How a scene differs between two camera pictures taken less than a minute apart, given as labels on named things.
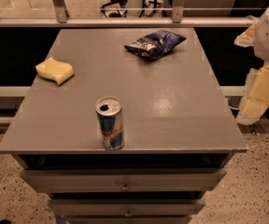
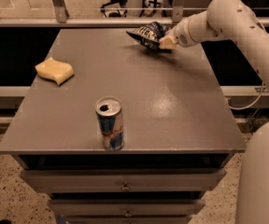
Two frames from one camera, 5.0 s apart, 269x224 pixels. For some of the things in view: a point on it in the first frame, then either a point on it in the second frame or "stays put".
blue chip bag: x=154 y=45 to x=149 y=34
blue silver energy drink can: x=110 y=120 stays put
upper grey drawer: x=125 y=180 stays put
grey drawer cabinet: x=178 y=140 stays put
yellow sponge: x=55 y=70 stays put
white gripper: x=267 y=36 to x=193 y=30
